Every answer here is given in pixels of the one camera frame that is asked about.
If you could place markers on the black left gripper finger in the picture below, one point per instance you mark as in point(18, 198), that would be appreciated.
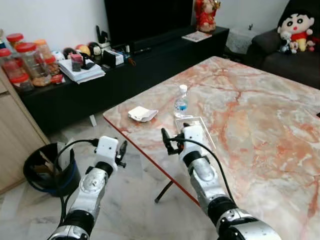
point(123, 145)

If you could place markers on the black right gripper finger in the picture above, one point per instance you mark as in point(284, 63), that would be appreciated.
point(165, 137)

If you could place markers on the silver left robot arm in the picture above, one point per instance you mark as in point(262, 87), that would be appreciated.
point(86, 190)

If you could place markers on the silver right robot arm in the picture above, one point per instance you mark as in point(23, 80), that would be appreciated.
point(210, 185)

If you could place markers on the black rubbish bin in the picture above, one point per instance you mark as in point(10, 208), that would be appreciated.
point(42, 175)

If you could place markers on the crumpled white tissue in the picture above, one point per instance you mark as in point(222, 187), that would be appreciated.
point(142, 114)

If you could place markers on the clear water bottle blue label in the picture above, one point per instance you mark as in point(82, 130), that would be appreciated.
point(181, 102)

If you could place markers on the black metal table leg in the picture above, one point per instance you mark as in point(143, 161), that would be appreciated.
point(163, 191)

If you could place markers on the black television console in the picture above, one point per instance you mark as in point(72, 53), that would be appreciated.
point(130, 80)

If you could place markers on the stack of white papers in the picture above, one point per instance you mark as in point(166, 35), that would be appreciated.
point(82, 74)

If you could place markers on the black and white box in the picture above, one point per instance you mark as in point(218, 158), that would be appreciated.
point(114, 57)

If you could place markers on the flat printed booklet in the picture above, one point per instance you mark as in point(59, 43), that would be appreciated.
point(196, 36)

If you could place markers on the light wooden cabinet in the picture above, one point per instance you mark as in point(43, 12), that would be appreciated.
point(15, 130)

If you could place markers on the black television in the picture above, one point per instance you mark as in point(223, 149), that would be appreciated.
point(147, 20)

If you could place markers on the large red lid snack jar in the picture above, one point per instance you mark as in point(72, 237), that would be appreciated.
point(32, 65)

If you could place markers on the side table with lace cloth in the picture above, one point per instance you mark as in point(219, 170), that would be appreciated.
point(241, 41)

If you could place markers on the red festive figurine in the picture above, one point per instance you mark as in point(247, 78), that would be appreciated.
point(205, 15)

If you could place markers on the red lid plastic jar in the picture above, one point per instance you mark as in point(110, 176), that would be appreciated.
point(10, 65)

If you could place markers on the dark grey sofa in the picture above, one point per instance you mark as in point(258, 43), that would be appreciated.
point(290, 65)

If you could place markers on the small white plush toy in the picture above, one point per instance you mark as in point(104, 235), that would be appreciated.
point(285, 42)

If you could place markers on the cartoon boy plush doll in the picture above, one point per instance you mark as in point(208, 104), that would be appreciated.
point(298, 27)

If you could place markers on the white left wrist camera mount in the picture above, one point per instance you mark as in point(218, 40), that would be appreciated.
point(106, 149)

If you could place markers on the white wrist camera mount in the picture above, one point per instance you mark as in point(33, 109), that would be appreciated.
point(106, 149)
point(192, 136)

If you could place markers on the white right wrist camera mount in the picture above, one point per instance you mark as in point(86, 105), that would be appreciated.
point(192, 136)

